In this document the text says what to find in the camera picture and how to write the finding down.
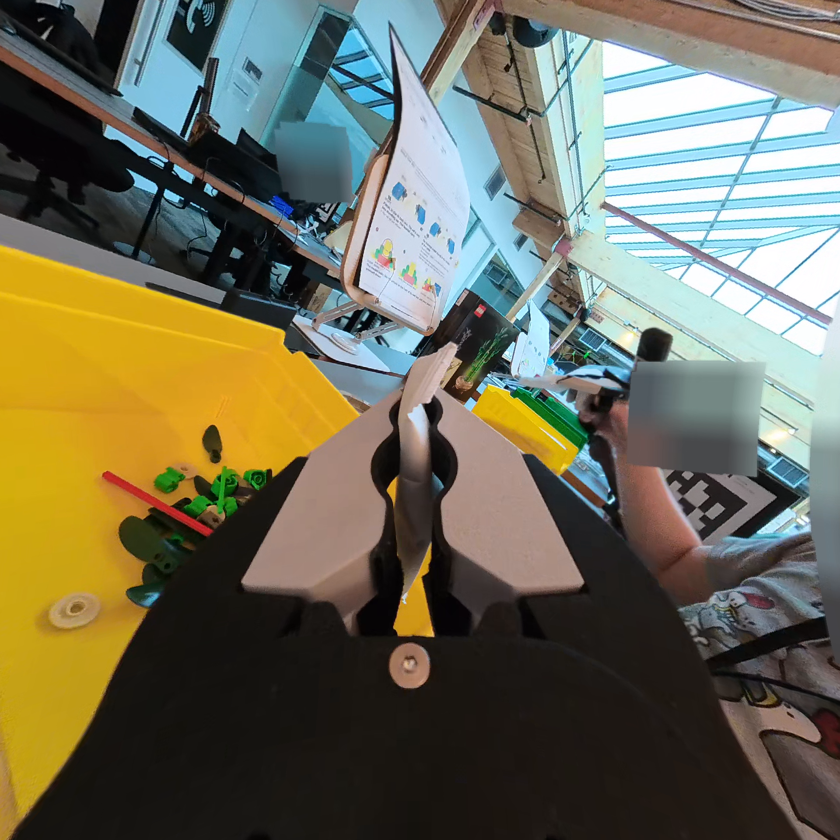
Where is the green plastic bin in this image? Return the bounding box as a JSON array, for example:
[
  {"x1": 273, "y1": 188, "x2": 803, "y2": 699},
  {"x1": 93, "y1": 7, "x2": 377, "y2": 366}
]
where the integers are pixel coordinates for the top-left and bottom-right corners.
[{"x1": 512, "y1": 387, "x2": 590, "y2": 455}]

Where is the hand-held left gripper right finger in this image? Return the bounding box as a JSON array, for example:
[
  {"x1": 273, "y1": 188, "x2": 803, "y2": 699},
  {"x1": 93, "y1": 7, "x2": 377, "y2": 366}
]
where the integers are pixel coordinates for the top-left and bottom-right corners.
[{"x1": 420, "y1": 387, "x2": 585, "y2": 636}]

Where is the black and white marker sign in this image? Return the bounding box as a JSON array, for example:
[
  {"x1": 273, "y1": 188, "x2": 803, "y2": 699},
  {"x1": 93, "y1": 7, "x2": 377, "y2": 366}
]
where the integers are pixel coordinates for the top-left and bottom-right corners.
[{"x1": 663, "y1": 469, "x2": 812, "y2": 543}]

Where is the red toy rod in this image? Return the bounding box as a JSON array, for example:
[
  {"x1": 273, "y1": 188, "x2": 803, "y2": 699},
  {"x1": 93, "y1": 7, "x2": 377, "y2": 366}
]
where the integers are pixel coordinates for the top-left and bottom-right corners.
[{"x1": 101, "y1": 471, "x2": 215, "y2": 538}]

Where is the black desk mat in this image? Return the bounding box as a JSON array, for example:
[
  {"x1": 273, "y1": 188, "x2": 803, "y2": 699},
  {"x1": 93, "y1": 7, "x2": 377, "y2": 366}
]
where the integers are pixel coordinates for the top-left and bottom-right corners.
[{"x1": 144, "y1": 282, "x2": 225, "y2": 307}]

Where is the long wooden background desk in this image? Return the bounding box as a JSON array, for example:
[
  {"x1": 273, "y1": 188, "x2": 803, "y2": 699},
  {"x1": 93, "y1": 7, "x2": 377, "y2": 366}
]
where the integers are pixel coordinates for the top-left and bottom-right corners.
[{"x1": 0, "y1": 29, "x2": 346, "y2": 280}]

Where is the black office chair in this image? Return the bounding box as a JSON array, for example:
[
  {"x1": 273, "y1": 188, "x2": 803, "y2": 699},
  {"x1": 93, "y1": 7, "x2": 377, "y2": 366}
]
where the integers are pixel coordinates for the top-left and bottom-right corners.
[{"x1": 0, "y1": 66, "x2": 136, "y2": 224}]

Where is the person's right forearm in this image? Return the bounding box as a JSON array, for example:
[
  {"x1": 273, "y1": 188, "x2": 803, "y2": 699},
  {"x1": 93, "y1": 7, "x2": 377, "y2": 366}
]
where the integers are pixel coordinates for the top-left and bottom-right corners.
[{"x1": 592, "y1": 407, "x2": 714, "y2": 582}]

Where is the black toy set box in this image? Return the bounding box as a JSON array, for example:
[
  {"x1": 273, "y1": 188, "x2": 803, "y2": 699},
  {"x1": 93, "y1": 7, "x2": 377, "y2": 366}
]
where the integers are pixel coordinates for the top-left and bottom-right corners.
[{"x1": 420, "y1": 289, "x2": 521, "y2": 403}]

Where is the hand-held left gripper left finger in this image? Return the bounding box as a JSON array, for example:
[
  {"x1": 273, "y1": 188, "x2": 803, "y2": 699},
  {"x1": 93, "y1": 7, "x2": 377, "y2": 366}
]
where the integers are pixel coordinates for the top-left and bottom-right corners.
[{"x1": 241, "y1": 387, "x2": 417, "y2": 636}]

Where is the black case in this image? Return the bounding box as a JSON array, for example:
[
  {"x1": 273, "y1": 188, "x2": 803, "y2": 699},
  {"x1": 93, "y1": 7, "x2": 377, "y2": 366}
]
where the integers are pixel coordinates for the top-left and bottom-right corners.
[{"x1": 220, "y1": 289, "x2": 298, "y2": 331}]

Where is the pile of green toy pieces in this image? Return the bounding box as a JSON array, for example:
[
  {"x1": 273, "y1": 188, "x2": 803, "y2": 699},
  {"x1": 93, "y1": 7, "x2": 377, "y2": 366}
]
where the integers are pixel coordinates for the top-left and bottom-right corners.
[{"x1": 118, "y1": 462, "x2": 274, "y2": 609}]

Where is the white paper bag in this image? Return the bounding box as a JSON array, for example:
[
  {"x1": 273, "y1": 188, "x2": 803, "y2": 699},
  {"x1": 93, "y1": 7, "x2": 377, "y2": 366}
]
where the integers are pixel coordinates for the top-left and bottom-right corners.
[{"x1": 394, "y1": 341, "x2": 460, "y2": 605}]

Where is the black shoulder strap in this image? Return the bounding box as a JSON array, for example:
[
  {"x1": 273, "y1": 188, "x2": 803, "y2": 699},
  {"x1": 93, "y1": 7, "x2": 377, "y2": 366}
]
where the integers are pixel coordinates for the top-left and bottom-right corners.
[{"x1": 705, "y1": 617, "x2": 832, "y2": 671}]

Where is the instruction board on stand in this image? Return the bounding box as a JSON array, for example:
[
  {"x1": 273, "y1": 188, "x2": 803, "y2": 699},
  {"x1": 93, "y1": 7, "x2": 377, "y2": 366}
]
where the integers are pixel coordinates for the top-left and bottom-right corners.
[{"x1": 292, "y1": 23, "x2": 471, "y2": 375}]

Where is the person's grey printed t-shirt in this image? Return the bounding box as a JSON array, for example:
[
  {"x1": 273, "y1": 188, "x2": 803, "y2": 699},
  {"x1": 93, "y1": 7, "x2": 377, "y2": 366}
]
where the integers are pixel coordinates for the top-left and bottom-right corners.
[{"x1": 679, "y1": 532, "x2": 840, "y2": 840}]

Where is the yellow plastic bin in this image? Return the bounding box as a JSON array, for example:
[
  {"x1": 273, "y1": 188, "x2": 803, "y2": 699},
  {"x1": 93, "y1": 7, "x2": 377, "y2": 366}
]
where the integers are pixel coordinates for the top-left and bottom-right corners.
[
  {"x1": 0, "y1": 244, "x2": 435, "y2": 821},
  {"x1": 471, "y1": 386, "x2": 578, "y2": 475}
]

